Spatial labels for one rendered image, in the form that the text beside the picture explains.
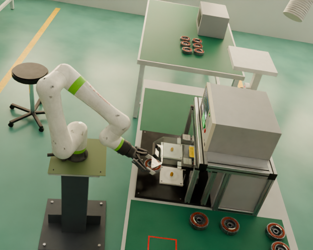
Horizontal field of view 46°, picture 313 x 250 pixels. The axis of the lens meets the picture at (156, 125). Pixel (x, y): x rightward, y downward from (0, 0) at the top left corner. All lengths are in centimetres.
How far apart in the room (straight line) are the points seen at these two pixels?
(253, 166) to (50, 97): 117
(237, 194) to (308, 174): 198
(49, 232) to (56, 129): 109
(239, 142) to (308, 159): 230
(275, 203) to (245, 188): 38
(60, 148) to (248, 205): 117
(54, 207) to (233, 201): 152
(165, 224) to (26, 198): 145
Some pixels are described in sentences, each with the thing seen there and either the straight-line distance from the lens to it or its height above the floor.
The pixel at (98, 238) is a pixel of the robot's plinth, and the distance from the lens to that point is 296.
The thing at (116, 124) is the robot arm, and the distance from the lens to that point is 211.
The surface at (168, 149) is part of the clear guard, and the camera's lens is 213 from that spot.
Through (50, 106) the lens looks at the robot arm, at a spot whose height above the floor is 125.
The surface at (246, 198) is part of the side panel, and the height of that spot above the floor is 88.
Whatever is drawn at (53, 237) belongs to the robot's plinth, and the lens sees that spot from 297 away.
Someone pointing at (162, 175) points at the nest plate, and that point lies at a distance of 237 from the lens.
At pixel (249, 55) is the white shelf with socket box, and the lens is 315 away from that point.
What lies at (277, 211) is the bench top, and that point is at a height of 75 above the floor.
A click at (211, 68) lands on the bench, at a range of 379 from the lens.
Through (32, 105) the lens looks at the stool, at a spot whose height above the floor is 16.
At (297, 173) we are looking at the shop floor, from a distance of 409.
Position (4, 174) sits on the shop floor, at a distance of 346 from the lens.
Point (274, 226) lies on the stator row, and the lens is 235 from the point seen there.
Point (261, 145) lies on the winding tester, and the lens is 213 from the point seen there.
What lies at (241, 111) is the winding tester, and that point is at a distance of 216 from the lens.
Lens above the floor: 245
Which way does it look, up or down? 37 degrees down
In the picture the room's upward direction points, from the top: 11 degrees clockwise
